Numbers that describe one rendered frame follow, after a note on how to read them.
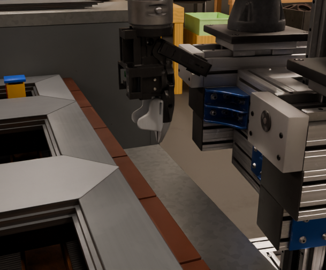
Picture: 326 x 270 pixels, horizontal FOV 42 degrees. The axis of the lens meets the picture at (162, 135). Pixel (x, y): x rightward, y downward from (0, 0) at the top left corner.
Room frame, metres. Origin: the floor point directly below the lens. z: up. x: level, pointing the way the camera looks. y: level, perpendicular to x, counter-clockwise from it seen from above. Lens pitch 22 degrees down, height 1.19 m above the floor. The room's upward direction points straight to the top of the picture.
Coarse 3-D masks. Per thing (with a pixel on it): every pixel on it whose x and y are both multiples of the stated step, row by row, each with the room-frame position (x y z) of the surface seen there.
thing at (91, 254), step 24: (0, 96) 1.28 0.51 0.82; (0, 120) 0.97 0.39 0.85; (24, 120) 0.99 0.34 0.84; (48, 120) 0.98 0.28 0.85; (48, 144) 0.87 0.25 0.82; (0, 216) 0.55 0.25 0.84; (24, 216) 0.56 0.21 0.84; (48, 216) 0.57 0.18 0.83; (72, 216) 0.58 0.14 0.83; (96, 264) 0.45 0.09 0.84
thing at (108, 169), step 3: (102, 165) 0.72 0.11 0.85; (105, 165) 0.72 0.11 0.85; (108, 165) 0.72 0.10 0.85; (111, 165) 0.72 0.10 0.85; (105, 168) 0.71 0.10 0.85; (108, 168) 0.71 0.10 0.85; (111, 168) 0.71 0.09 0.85; (114, 168) 0.71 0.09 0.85; (105, 171) 0.69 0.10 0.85; (108, 171) 0.69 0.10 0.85; (111, 171) 0.69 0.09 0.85; (108, 174) 0.68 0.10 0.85
